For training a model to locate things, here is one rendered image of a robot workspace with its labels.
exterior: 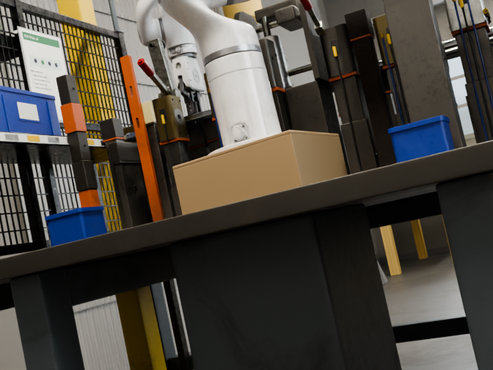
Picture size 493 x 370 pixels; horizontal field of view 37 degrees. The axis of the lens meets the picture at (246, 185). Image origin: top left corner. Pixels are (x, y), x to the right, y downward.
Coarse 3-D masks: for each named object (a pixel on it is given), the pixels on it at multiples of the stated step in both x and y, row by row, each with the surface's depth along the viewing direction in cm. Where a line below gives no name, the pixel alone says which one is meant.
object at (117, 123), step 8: (104, 120) 226; (112, 120) 225; (120, 120) 228; (104, 128) 226; (112, 128) 225; (120, 128) 227; (104, 136) 226; (112, 136) 225; (120, 136) 226; (112, 168) 225; (112, 176) 225; (120, 200) 224; (120, 208) 224; (120, 216) 224
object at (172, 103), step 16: (176, 96) 200; (160, 112) 197; (176, 112) 197; (160, 128) 197; (176, 128) 196; (160, 144) 197; (176, 144) 196; (176, 160) 196; (176, 192) 196; (176, 208) 196
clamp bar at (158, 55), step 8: (152, 40) 200; (160, 40) 201; (152, 48) 201; (160, 48) 200; (152, 56) 201; (160, 56) 200; (160, 64) 201; (168, 64) 202; (160, 72) 201; (168, 72) 201; (168, 80) 201
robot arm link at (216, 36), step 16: (160, 0) 148; (176, 0) 145; (192, 0) 144; (208, 0) 148; (224, 0) 150; (176, 16) 149; (192, 16) 146; (208, 16) 144; (192, 32) 149; (208, 32) 146; (224, 32) 145; (240, 32) 145; (208, 48) 146; (224, 48) 144; (240, 48) 145; (256, 48) 147
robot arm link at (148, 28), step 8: (144, 0) 207; (152, 0) 205; (136, 8) 210; (144, 8) 207; (152, 8) 207; (136, 16) 210; (144, 16) 208; (136, 24) 213; (144, 24) 209; (152, 24) 212; (144, 32) 211; (152, 32) 212; (160, 32) 213; (144, 40) 213
